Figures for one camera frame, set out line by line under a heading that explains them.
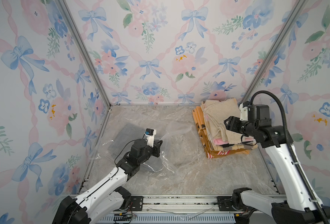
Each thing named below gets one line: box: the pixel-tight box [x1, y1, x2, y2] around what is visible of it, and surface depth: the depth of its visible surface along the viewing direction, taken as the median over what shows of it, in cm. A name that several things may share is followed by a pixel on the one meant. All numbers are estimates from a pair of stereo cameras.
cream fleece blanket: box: [203, 98, 245, 145], surface depth 92 cm
